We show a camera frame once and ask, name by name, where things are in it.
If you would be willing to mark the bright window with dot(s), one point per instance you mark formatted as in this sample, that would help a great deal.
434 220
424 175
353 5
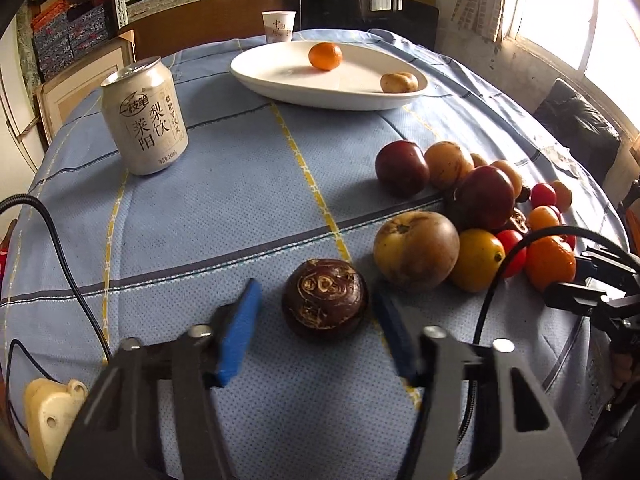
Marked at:
590 25

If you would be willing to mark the yellow tomato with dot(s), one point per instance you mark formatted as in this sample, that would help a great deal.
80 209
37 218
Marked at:
475 261

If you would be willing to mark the person's right hand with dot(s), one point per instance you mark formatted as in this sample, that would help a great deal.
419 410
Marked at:
621 370

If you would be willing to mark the yellow-brown passion fruit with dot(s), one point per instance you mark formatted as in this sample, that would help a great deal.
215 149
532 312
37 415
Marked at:
448 164

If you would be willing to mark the black chair back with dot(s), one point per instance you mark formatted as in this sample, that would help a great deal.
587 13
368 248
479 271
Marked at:
360 10

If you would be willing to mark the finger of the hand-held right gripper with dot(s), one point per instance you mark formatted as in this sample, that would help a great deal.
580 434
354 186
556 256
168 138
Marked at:
610 265
580 297

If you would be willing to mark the dark red passion fruit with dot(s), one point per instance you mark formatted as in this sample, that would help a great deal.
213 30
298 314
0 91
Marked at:
401 168
485 199

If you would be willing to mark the black bag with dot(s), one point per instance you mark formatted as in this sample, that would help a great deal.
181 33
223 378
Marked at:
575 125

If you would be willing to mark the cream plastic block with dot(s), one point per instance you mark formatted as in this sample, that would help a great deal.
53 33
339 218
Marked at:
50 422

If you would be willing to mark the white oval plate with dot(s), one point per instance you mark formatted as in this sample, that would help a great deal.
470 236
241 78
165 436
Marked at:
300 82

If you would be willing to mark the red cherry tomato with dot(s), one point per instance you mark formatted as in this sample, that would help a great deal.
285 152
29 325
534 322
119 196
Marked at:
514 255
569 241
543 194

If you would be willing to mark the small orange-brown fruit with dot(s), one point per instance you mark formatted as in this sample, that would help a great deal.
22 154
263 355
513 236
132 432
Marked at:
479 159

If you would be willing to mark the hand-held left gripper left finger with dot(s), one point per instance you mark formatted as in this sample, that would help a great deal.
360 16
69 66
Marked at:
240 325

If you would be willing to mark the brown wooden board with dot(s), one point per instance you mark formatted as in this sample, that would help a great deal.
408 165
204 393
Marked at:
200 30

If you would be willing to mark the white paper cup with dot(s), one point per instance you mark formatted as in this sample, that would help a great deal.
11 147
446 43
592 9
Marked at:
278 27

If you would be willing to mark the patterned curtain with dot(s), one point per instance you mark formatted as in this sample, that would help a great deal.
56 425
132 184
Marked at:
477 0

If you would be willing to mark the small tan fruit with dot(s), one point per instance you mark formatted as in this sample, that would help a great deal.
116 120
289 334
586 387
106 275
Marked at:
399 83

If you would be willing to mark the orange-brown round fruit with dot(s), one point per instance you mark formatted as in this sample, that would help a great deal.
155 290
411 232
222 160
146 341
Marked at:
510 176

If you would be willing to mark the white beverage can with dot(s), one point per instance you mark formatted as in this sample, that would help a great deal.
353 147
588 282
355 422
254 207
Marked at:
145 125

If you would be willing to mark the orange tangerine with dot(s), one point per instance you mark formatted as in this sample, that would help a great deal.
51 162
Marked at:
325 56
550 264

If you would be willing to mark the wooden picture frame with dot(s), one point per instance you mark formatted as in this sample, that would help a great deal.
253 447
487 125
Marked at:
70 95

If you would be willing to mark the small orange tomato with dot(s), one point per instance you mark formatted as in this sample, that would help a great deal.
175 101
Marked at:
563 195

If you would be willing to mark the white paper scrap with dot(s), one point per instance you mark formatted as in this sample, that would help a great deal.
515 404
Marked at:
560 159

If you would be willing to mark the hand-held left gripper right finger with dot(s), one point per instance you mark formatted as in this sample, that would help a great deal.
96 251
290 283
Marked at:
395 332

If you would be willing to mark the dark brown water chestnut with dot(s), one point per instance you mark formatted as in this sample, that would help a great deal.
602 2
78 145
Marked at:
517 221
325 300

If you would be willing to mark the stack of blue floral boxes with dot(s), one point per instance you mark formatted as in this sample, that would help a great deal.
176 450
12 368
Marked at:
70 35

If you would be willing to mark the blue checked tablecloth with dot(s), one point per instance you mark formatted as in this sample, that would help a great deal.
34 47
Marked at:
225 220

